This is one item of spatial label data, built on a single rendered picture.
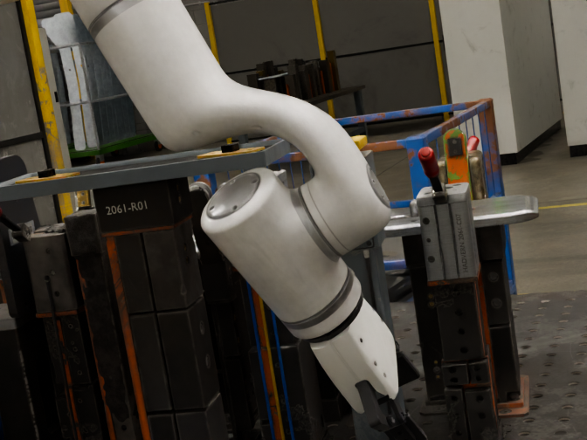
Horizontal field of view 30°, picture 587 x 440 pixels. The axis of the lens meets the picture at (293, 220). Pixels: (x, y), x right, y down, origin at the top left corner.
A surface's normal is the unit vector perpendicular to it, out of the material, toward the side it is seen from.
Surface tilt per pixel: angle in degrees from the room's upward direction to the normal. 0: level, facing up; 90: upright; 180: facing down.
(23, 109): 90
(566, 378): 0
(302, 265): 112
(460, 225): 90
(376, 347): 72
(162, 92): 90
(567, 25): 90
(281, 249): 102
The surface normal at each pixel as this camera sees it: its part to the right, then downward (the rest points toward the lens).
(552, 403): -0.15, -0.98
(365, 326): 0.84, -0.41
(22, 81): 0.95, -0.10
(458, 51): -0.38, 0.21
